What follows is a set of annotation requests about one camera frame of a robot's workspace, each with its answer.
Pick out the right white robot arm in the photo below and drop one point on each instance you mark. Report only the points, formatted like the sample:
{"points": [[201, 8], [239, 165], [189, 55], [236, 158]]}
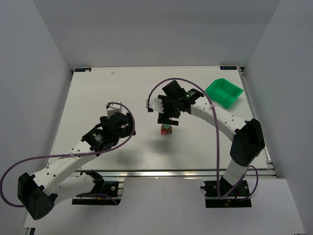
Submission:
{"points": [[246, 135]]}

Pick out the brown wood block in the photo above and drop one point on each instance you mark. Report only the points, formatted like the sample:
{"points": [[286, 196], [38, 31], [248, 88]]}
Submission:
{"points": [[163, 129]]}

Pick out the left blue corner label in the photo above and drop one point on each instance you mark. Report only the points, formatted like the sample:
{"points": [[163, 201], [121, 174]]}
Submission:
{"points": [[82, 70]]}

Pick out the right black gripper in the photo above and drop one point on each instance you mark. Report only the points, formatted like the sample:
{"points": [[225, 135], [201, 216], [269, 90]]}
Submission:
{"points": [[167, 121]]}

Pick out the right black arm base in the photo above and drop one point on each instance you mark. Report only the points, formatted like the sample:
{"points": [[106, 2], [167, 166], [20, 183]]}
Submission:
{"points": [[236, 199]]}

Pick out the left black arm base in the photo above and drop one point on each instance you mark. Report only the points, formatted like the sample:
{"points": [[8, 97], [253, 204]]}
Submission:
{"points": [[104, 192]]}

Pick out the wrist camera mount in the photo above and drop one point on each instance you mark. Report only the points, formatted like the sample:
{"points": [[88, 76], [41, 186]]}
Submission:
{"points": [[113, 108], [154, 104]]}

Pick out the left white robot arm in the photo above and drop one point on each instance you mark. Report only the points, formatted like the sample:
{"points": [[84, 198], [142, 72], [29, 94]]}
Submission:
{"points": [[41, 191]]}

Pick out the blue corner label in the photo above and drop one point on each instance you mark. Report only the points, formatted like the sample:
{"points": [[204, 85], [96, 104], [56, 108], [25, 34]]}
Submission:
{"points": [[82, 70], [228, 67]]}

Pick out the right blue corner label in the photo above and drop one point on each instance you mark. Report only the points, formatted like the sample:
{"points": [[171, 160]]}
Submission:
{"points": [[228, 67]]}

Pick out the green plastic bin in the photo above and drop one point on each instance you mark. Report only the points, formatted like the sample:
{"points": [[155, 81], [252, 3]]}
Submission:
{"points": [[223, 92]]}

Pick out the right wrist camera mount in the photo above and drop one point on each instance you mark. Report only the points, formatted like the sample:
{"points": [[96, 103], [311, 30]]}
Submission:
{"points": [[154, 104]]}

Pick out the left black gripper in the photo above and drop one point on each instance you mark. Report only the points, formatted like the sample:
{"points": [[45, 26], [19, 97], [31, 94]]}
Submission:
{"points": [[120, 120]]}

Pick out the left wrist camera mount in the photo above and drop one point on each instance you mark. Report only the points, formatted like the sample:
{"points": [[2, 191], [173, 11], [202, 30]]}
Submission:
{"points": [[113, 108]]}

